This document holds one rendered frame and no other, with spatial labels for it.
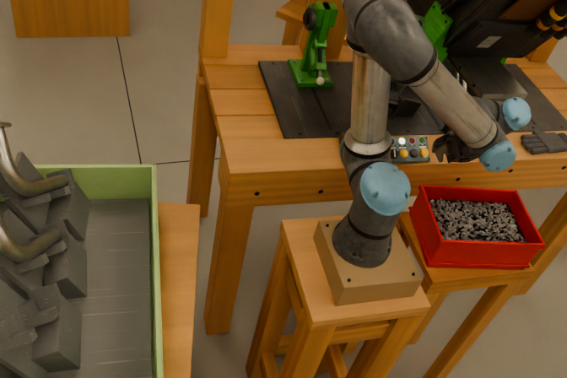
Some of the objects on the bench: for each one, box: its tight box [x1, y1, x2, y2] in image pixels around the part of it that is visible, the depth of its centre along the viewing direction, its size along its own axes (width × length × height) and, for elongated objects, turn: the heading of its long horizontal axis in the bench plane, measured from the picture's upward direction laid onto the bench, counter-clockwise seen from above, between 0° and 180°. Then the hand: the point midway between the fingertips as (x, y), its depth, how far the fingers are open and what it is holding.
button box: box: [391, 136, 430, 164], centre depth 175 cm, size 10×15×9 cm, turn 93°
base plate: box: [258, 61, 567, 139], centre depth 202 cm, size 42×110×2 cm, turn 93°
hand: (435, 148), depth 165 cm, fingers closed
